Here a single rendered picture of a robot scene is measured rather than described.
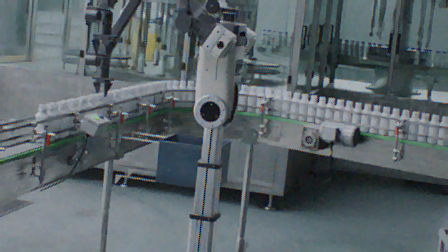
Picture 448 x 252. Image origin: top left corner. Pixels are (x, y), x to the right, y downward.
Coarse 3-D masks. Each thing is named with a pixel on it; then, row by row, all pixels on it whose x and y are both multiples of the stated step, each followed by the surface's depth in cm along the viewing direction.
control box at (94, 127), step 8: (88, 120) 422; (96, 120) 423; (104, 120) 429; (80, 128) 424; (88, 128) 423; (96, 128) 422; (104, 128) 432; (88, 136) 427; (72, 160) 434; (56, 184) 418
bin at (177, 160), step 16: (160, 144) 484; (176, 144) 482; (192, 144) 512; (224, 144) 492; (160, 160) 485; (176, 160) 483; (192, 160) 481; (224, 160) 497; (128, 176) 496; (160, 176) 486; (176, 176) 484; (192, 176) 482; (224, 176) 502
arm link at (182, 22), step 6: (180, 0) 416; (186, 0) 415; (180, 6) 415; (186, 6) 415; (180, 12) 413; (186, 12) 413; (180, 18) 413; (186, 18) 413; (174, 24) 414; (180, 24) 414; (186, 24) 413; (180, 30) 414; (186, 30) 414
